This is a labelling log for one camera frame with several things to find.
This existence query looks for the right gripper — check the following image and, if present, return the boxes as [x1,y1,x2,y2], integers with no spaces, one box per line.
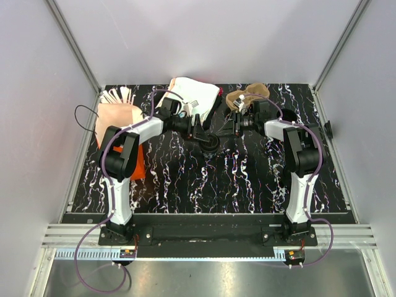
[216,110,258,139]

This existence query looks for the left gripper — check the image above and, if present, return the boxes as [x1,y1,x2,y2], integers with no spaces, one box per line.
[171,114,209,144]

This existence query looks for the black cup lid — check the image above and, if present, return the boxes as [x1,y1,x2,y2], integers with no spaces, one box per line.
[199,134,220,152]

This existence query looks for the orange paper bag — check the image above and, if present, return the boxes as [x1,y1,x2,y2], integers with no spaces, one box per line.
[94,103,147,182]

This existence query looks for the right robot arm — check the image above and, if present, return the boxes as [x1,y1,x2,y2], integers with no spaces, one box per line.
[217,98,325,246]

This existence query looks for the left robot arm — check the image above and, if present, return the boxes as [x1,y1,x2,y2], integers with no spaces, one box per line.
[98,97,220,245]

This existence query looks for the black cloth under napkins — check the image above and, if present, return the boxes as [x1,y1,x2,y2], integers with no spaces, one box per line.
[202,87,223,131]

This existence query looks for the stack of white napkins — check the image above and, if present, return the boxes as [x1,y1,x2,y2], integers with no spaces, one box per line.
[156,77,220,124]

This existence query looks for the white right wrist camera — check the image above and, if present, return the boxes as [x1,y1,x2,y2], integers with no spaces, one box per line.
[233,95,248,115]

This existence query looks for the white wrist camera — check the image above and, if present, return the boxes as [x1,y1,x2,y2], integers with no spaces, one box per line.
[182,100,199,116]
[233,95,248,115]

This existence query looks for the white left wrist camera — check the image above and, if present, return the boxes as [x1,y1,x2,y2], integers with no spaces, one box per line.
[182,100,199,116]

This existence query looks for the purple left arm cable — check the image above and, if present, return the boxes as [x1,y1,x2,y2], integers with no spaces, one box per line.
[74,89,185,294]

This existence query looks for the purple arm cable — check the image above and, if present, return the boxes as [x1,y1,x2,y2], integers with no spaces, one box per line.
[74,89,185,294]
[239,93,335,267]

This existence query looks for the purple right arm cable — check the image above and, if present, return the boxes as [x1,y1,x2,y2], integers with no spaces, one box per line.
[239,93,335,267]

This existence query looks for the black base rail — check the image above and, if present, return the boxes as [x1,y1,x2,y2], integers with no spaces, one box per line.
[98,213,318,260]

